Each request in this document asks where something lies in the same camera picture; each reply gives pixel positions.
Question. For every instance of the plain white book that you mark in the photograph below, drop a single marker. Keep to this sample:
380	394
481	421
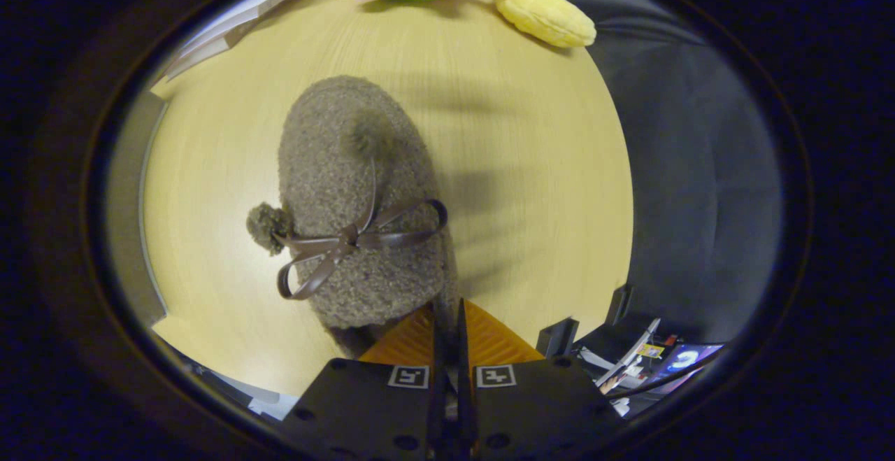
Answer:
231	24

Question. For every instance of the dark striped cloth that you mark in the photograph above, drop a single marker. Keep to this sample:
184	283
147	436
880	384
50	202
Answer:
231	387

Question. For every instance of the grey fabric storage box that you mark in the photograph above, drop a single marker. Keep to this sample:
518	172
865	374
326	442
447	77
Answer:
133	223

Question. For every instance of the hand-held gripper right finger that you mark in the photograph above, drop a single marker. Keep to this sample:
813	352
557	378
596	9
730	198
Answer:
467	405

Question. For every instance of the pile of mixed clutter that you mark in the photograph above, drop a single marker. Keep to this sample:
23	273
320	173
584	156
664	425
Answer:
650	370

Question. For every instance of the brown fuzzy shoe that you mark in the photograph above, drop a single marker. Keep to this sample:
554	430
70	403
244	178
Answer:
335	153

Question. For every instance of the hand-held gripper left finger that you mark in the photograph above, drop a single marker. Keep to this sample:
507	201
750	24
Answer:
438	405

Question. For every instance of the yellow plush toy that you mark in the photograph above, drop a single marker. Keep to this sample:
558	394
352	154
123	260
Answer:
545	17

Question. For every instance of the black rectangular post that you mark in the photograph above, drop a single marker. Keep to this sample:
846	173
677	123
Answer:
619	305
557	337

